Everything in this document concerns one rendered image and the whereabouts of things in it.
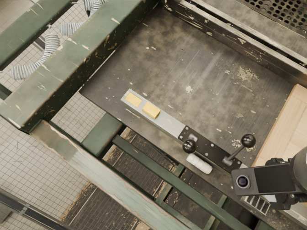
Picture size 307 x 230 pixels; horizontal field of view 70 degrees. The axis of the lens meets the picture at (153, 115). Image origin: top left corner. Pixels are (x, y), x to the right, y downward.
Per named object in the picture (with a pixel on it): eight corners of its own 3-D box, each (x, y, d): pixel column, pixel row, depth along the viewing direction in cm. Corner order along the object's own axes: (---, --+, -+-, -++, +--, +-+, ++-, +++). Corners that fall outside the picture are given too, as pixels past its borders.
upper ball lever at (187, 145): (194, 145, 68) (191, 158, 55) (184, 138, 68) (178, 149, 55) (201, 136, 67) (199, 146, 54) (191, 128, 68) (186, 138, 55)
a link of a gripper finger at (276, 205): (279, 211, 43) (299, 209, 35) (271, 211, 43) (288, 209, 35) (273, 185, 45) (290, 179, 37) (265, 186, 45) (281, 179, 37)
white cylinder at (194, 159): (185, 160, 69) (206, 175, 68) (187, 159, 67) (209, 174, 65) (190, 152, 70) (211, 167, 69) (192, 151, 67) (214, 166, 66)
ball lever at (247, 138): (229, 171, 64) (258, 145, 55) (218, 163, 64) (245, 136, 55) (232, 162, 67) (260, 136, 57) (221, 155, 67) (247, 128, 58)
